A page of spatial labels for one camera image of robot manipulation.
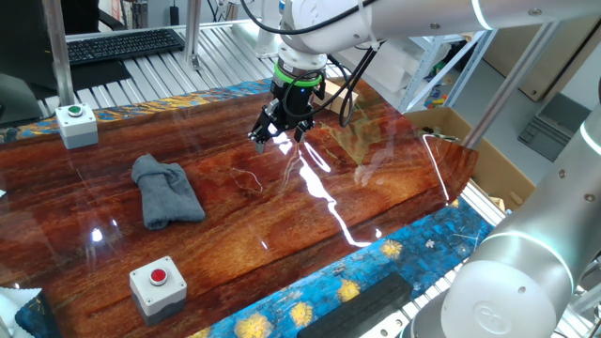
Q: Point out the black computer keyboard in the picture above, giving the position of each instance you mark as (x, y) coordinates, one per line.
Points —
(122, 46)

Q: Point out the white metal shelf rack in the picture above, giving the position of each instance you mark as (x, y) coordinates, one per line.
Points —
(434, 66)

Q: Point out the aluminium frame post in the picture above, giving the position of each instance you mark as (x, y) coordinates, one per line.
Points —
(58, 51)
(514, 82)
(192, 33)

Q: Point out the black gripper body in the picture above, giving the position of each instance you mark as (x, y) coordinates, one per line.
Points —
(296, 107)

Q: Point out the open cardboard box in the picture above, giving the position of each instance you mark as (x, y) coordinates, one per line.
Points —
(497, 169)

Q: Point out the red push button box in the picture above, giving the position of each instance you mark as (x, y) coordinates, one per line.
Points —
(157, 291)

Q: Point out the black power adapter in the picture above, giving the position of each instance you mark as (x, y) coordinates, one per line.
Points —
(174, 15)

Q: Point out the green push button box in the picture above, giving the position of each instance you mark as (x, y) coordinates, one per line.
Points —
(77, 127)

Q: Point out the black foam block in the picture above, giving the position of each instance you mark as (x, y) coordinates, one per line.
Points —
(361, 310)

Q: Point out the grey plastic tray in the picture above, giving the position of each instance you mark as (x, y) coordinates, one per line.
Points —
(554, 127)

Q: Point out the glossy wood print mat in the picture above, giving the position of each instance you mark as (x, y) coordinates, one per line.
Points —
(235, 225)

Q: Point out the black desk mat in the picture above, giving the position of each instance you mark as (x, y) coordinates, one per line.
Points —
(94, 75)

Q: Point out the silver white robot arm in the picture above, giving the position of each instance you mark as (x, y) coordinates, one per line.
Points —
(422, 19)

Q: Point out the light brown board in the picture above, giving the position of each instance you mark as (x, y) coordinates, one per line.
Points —
(554, 56)

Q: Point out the white plastic container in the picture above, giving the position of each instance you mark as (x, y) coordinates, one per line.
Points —
(389, 66)

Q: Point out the dark computer monitor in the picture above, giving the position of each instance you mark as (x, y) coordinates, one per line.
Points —
(21, 42)

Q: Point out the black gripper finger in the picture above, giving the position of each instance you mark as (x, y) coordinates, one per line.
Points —
(264, 129)
(303, 127)

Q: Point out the grey terry cloth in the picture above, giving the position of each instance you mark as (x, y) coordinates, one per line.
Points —
(164, 192)

